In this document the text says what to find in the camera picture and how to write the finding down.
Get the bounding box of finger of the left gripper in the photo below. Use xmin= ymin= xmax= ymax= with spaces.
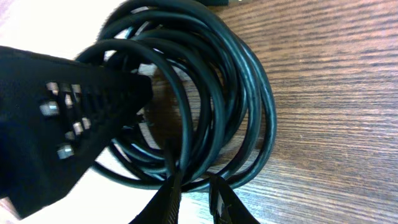
xmin=1 ymin=47 xmax=152 ymax=218

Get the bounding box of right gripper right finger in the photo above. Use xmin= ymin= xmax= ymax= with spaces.
xmin=209 ymin=175 xmax=259 ymax=224

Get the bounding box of black usb cable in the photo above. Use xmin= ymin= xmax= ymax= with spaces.
xmin=74 ymin=0 xmax=278 ymax=194

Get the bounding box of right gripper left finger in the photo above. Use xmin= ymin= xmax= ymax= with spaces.
xmin=130 ymin=174 xmax=182 ymax=224

